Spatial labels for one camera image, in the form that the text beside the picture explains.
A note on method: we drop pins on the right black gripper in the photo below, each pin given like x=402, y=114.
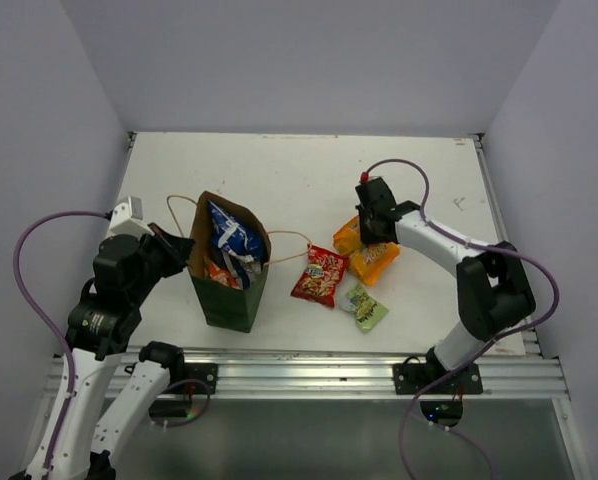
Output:
x=366, y=237

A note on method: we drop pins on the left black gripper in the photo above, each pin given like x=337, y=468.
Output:
x=175, y=247

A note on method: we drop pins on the orange candy packet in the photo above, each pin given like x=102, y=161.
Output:
x=366, y=262

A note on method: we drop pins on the red snack packet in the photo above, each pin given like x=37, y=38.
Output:
x=323, y=273

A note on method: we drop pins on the Fox's fruit candy bag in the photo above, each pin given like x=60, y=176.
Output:
x=221, y=271

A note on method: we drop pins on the green paper bag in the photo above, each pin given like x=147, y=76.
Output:
x=225, y=307

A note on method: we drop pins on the blue chips bag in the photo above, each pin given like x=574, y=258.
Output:
x=239, y=244

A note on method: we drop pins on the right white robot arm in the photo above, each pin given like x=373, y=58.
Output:
x=493, y=291

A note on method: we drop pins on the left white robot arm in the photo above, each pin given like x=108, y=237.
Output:
x=83, y=438

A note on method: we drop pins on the small green snack packet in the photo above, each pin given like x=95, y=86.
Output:
x=366, y=310

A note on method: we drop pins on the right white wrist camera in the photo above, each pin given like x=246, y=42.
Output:
x=366, y=177

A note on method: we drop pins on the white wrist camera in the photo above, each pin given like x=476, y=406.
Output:
x=366, y=177
x=127, y=218

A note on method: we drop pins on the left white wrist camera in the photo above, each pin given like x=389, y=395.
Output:
x=127, y=218

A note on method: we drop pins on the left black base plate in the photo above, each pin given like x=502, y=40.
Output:
x=203, y=378

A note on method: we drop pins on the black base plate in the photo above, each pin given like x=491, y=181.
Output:
x=410, y=378
x=203, y=378

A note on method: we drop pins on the aluminium mounting rail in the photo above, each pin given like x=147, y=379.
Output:
x=275, y=375

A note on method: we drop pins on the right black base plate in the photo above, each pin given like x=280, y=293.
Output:
x=410, y=378

